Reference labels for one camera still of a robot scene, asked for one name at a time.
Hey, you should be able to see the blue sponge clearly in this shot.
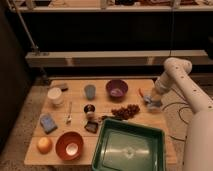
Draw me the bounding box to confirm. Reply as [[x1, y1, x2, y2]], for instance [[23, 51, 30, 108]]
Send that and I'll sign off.
[[40, 114, 57, 134]]

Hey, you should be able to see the white cup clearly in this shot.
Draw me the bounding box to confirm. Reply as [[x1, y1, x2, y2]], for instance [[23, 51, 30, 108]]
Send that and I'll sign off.
[[47, 87, 63, 106]]

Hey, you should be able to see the orange carrot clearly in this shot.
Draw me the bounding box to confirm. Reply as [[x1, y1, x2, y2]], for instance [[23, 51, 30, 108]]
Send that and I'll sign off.
[[138, 88, 144, 98]]

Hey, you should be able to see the wooden table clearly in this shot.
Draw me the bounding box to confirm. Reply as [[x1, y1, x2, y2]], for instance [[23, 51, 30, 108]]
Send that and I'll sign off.
[[24, 79, 177, 166]]

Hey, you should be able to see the orange fruit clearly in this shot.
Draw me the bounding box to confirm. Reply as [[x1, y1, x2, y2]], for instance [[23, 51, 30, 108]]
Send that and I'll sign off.
[[37, 137, 52, 154]]

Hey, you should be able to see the white metal shelf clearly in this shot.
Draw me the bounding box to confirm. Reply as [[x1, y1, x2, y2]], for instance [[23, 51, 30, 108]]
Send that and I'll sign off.
[[6, 0, 213, 68]]

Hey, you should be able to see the red bowl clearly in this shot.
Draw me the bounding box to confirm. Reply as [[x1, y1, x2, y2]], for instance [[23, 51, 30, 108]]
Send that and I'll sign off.
[[55, 131, 84, 161]]

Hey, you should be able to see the dark brown block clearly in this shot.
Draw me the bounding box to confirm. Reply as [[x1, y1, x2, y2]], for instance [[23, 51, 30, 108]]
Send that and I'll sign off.
[[50, 83, 68, 91]]

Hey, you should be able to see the blue cup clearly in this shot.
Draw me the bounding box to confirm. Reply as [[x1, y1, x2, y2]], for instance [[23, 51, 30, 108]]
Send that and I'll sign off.
[[84, 84, 96, 100]]

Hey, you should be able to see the black floor cable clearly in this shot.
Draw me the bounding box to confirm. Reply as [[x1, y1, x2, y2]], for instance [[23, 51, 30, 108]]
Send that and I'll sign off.
[[162, 93, 201, 143]]

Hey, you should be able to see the small dark square item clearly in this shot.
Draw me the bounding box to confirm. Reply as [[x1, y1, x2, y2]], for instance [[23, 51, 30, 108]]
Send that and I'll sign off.
[[84, 121, 99, 133]]

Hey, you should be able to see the green plastic tray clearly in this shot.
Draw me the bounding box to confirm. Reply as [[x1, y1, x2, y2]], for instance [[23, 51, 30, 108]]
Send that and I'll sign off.
[[92, 119, 166, 171]]

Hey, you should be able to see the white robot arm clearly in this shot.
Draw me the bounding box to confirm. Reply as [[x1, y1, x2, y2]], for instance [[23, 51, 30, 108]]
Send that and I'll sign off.
[[151, 57, 213, 171]]

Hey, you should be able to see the bunch of dark grapes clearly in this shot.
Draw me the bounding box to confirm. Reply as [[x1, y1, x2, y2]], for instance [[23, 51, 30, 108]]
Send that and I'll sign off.
[[111, 104, 140, 120]]

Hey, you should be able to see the small dark metal cup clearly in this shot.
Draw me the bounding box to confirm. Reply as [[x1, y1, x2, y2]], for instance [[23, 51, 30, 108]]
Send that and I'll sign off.
[[84, 104, 95, 114]]

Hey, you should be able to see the purple bowl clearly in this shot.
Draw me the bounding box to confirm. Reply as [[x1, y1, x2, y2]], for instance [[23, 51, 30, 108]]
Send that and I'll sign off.
[[106, 79, 128, 98]]

